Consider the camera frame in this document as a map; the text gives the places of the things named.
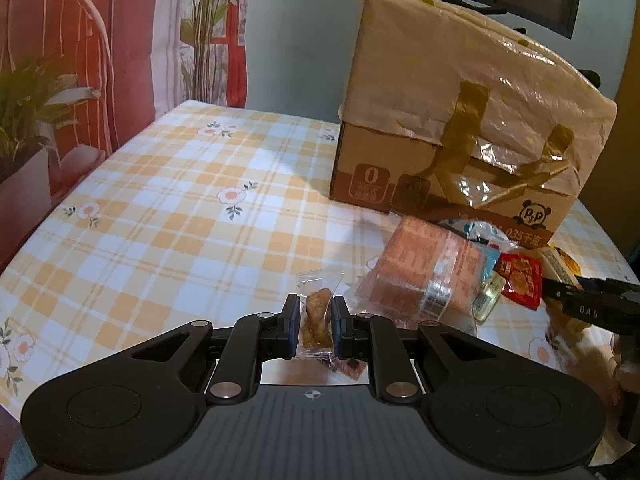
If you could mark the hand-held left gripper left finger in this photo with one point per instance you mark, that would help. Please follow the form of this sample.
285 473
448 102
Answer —
290 325

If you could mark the pale yellow snack packet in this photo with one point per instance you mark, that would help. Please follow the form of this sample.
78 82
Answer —
487 300

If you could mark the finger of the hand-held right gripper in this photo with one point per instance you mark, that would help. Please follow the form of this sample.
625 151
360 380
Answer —
585 307

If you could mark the blue white snack packet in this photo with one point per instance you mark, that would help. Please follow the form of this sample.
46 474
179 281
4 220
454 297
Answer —
480 232

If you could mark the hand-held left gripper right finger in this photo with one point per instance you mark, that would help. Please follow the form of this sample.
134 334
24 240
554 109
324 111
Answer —
342 325

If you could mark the pink snack packet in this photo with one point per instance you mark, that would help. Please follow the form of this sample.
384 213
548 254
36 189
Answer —
420 270

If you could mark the cardboard box with plastic liner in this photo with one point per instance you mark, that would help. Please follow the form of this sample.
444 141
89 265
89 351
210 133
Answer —
425 85

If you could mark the clear snack packet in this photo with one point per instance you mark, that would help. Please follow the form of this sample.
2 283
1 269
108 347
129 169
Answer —
316 310

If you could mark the red snack packet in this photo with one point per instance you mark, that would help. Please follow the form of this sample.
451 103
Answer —
520 280

